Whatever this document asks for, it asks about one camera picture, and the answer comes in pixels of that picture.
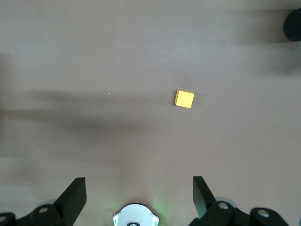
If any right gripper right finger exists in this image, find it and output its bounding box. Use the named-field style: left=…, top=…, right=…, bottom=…
left=189, top=176, right=290, bottom=226

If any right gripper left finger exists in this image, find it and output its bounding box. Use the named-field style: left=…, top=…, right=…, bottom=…
left=0, top=177, right=87, bottom=226

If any yellow wooden block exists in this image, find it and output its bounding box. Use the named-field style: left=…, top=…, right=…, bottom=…
left=174, top=89, right=195, bottom=109

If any brown table cover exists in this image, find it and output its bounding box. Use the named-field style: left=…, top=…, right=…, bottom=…
left=0, top=0, right=301, bottom=226

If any black round object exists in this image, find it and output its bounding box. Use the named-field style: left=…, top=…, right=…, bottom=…
left=283, top=8, right=301, bottom=42

